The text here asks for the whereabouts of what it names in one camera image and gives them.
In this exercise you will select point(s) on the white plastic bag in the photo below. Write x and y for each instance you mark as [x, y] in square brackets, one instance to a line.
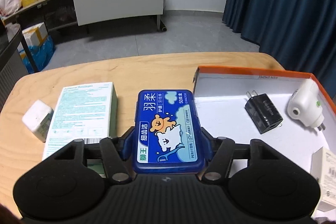
[10, 2]

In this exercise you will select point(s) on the orange white cardboard box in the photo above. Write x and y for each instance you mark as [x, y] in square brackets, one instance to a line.
[228, 119]

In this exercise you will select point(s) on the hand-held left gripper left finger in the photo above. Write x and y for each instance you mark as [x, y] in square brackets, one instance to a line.
[128, 144]

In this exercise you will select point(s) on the black plug charger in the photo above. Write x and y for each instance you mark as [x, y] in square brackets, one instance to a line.
[263, 115]

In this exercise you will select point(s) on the white plug-in device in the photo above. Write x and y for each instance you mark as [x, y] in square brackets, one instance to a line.
[305, 106]

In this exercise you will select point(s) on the teal and white carton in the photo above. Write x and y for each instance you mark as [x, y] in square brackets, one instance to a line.
[78, 113]

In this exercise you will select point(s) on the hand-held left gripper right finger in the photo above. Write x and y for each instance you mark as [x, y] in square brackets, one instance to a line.
[207, 145]

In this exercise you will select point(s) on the white television cabinet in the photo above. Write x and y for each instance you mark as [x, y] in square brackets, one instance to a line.
[118, 6]

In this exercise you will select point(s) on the blue cartoon plastic box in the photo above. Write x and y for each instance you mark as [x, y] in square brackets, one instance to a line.
[168, 129]

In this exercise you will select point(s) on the white cube charger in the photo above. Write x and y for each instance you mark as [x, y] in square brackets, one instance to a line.
[36, 119]

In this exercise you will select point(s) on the cream carton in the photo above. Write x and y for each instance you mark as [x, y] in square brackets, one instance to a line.
[324, 179]

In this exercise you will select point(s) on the blue plastic bag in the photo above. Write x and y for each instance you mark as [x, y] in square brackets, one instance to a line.
[39, 54]

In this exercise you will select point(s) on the cardboard box yellow tape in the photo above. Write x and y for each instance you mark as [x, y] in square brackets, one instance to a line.
[34, 33]

